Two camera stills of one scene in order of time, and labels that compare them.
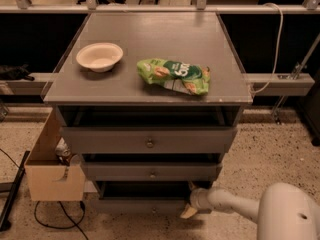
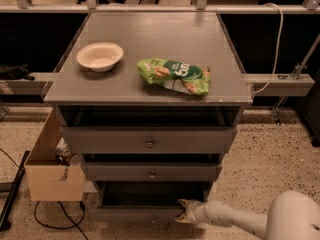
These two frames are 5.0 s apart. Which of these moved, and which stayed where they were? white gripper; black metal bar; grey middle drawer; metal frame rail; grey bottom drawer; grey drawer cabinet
Moved: grey bottom drawer; white gripper
Stayed: metal frame rail; grey middle drawer; black metal bar; grey drawer cabinet
